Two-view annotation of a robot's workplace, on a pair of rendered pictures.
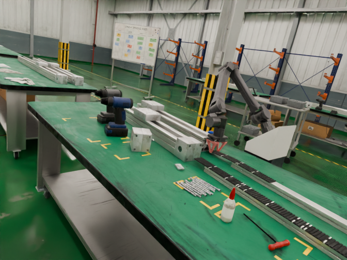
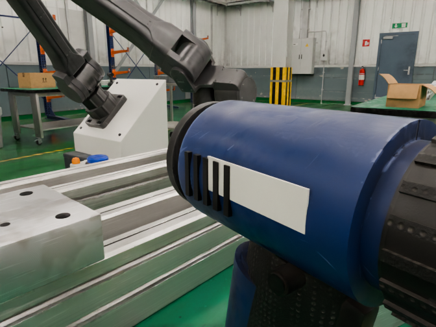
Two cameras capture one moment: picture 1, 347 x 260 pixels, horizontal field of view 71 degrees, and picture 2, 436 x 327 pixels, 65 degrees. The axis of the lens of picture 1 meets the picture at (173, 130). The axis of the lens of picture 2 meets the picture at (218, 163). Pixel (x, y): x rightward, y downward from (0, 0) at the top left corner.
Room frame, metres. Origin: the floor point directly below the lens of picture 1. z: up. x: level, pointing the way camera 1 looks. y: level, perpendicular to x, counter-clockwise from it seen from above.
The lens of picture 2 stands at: (1.38, 0.44, 1.01)
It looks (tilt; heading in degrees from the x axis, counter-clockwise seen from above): 15 degrees down; 261
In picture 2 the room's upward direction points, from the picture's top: straight up
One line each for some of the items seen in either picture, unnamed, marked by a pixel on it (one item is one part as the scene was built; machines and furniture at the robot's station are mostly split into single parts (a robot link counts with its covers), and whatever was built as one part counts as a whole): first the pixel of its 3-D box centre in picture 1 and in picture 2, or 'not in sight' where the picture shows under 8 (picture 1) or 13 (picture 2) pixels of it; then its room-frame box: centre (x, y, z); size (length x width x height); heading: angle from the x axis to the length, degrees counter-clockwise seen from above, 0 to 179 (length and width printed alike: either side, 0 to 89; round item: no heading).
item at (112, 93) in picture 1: (105, 106); not in sight; (1.52, 0.46, 0.89); 0.20 x 0.08 x 0.22; 134
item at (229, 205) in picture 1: (230, 204); not in sight; (0.70, -0.22, 0.84); 0.04 x 0.04 x 0.12
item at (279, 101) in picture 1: (269, 122); not in sight; (4.13, -1.59, 0.50); 1.03 x 0.55 x 1.01; 57
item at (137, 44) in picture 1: (132, 61); not in sight; (7.10, 1.47, 0.97); 1.51 x 0.50 x 1.95; 65
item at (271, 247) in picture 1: (261, 228); not in sight; (0.67, -0.33, 0.79); 0.16 x 0.08 x 0.02; 30
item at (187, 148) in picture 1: (189, 148); not in sight; (1.19, -0.10, 0.83); 0.12 x 0.09 x 0.10; 128
